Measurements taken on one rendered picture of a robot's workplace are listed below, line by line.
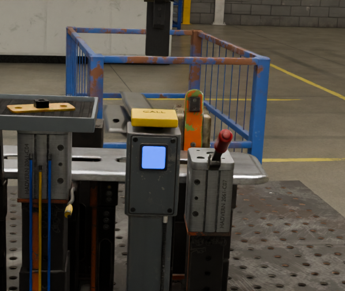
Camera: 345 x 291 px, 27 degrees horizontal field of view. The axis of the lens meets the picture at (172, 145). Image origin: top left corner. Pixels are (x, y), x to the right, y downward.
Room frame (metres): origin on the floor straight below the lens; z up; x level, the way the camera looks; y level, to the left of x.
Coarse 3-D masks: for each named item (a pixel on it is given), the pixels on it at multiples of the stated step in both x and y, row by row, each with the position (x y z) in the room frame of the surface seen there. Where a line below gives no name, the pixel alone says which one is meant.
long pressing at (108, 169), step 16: (16, 160) 1.23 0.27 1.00; (112, 160) 1.26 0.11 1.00; (240, 160) 1.30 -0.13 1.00; (256, 160) 1.32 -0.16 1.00; (16, 176) 1.16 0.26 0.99; (80, 176) 1.17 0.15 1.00; (96, 176) 1.17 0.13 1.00; (112, 176) 1.17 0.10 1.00; (240, 176) 1.19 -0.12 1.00; (256, 176) 1.19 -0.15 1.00
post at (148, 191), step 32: (128, 128) 0.93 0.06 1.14; (128, 160) 0.90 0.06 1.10; (128, 192) 0.90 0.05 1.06; (160, 192) 0.90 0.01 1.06; (128, 224) 0.95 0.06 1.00; (160, 224) 0.91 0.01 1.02; (128, 256) 0.90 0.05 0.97; (160, 256) 0.91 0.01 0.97; (128, 288) 0.90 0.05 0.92; (160, 288) 0.90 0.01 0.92
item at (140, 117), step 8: (136, 112) 0.94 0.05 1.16; (144, 112) 0.94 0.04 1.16; (152, 112) 0.94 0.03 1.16; (160, 112) 0.94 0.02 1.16; (168, 112) 0.95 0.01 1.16; (136, 120) 0.90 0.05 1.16; (144, 120) 0.90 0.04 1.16; (152, 120) 0.90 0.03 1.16; (160, 120) 0.91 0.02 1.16; (168, 120) 0.91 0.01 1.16; (176, 120) 0.91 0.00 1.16; (144, 128) 0.93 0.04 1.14; (152, 128) 0.92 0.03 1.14; (160, 128) 0.93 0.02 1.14
